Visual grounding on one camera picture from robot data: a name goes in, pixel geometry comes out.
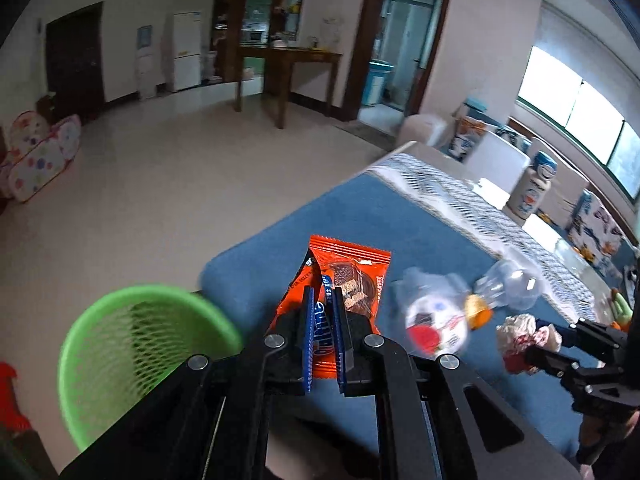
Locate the orange Ovaltine snack wrapper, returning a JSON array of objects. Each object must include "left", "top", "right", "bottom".
[{"left": 276, "top": 235, "right": 392, "bottom": 379}]

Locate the white paper ball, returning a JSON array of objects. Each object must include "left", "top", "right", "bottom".
[{"left": 496, "top": 313, "right": 539, "bottom": 375}]

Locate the person's right hand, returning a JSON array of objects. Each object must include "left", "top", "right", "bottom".
[{"left": 576, "top": 411, "right": 639, "bottom": 465}]

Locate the clear square plastic container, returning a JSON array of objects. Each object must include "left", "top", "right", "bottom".
[{"left": 506, "top": 269, "right": 541, "bottom": 312}]

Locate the clear round plastic cup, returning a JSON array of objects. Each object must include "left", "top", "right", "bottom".
[{"left": 473, "top": 259, "right": 524, "bottom": 310}]

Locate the yogurt cup with berry label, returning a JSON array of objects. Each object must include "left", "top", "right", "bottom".
[{"left": 393, "top": 266, "right": 470, "bottom": 360}]

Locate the orange peel piece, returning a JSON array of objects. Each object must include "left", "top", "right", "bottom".
[{"left": 464, "top": 294, "right": 492, "bottom": 330}]

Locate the butterfly print cushion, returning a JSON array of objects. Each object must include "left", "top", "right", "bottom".
[{"left": 567, "top": 191, "right": 626, "bottom": 274}]

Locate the blue patterned bed cover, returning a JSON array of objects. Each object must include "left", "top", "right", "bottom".
[{"left": 200, "top": 153, "right": 596, "bottom": 460}]

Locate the white Doraemon water bottle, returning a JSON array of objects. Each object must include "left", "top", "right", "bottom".
[{"left": 506, "top": 151, "right": 558, "bottom": 220}]

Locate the green plastic mesh basket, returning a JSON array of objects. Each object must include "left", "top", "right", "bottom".
[{"left": 58, "top": 284, "right": 243, "bottom": 451}]

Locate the blue cabinet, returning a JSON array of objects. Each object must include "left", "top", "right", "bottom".
[{"left": 361, "top": 60, "right": 394, "bottom": 106}]

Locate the white armchair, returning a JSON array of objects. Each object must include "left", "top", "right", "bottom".
[{"left": 396, "top": 114, "right": 530, "bottom": 194}]

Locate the dark wooden table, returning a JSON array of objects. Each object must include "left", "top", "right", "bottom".
[{"left": 233, "top": 46, "right": 342, "bottom": 129}]

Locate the white refrigerator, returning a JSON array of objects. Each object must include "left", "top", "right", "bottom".
[{"left": 168, "top": 11, "right": 202, "bottom": 92}]

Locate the polka dot play tent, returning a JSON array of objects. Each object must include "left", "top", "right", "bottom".
[{"left": 1, "top": 110, "right": 81, "bottom": 203}]

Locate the white water dispenser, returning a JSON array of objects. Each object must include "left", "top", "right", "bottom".
[{"left": 134, "top": 25, "right": 156, "bottom": 101}]

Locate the red plastic stool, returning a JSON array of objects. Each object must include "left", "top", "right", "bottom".
[{"left": 0, "top": 362, "right": 32, "bottom": 434}]

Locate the window with green frame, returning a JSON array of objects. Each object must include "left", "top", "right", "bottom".
[{"left": 518, "top": 47, "right": 639, "bottom": 200}]

